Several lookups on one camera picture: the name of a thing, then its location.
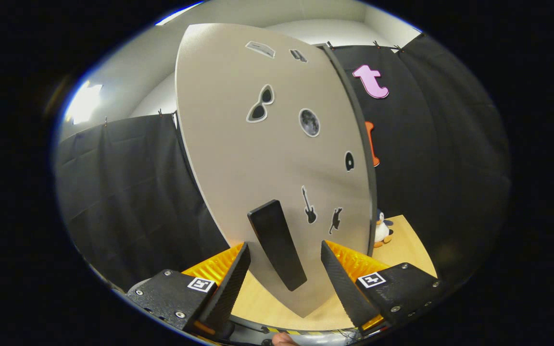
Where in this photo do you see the penguin plush toy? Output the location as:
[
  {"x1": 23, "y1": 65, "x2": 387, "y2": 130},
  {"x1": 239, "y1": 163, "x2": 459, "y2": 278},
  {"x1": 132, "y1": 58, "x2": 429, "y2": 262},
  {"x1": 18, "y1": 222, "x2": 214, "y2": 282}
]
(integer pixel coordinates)
[{"x1": 373, "y1": 209, "x2": 394, "y2": 249}]

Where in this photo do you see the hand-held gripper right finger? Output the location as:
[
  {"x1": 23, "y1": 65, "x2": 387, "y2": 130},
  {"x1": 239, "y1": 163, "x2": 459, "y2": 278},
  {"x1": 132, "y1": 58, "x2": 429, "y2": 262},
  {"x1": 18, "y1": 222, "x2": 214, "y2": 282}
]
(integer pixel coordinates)
[{"x1": 320, "y1": 239, "x2": 446, "y2": 337}]

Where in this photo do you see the black backdrop cloth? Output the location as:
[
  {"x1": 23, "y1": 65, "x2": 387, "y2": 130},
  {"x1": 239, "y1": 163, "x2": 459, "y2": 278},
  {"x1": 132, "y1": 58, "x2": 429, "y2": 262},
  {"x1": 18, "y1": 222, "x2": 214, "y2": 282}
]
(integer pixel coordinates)
[{"x1": 55, "y1": 33, "x2": 511, "y2": 289}]

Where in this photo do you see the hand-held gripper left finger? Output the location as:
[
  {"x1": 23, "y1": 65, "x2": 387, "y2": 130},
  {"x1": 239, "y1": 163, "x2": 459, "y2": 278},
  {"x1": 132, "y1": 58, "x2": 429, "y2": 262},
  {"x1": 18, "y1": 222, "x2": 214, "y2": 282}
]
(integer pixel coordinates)
[{"x1": 126, "y1": 242, "x2": 252, "y2": 337}]

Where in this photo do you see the beige shoe cabinet door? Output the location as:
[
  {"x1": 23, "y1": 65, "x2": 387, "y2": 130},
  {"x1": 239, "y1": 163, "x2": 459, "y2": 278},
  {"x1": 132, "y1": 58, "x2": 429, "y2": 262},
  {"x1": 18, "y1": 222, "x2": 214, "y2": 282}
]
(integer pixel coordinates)
[{"x1": 175, "y1": 23, "x2": 373, "y2": 318}]

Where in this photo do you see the ceiling light panel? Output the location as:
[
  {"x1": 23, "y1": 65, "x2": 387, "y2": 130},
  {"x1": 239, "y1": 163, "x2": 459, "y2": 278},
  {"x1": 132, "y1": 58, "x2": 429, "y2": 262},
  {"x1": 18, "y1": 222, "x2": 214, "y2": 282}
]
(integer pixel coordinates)
[
  {"x1": 65, "y1": 82, "x2": 103, "y2": 124},
  {"x1": 156, "y1": 2, "x2": 203, "y2": 25}
]

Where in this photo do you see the dark grey shoe cabinet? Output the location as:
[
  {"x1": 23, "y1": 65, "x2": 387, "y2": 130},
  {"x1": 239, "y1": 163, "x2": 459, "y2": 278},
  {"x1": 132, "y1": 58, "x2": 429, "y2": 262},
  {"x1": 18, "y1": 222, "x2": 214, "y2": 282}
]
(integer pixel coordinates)
[{"x1": 315, "y1": 43, "x2": 378, "y2": 258}]

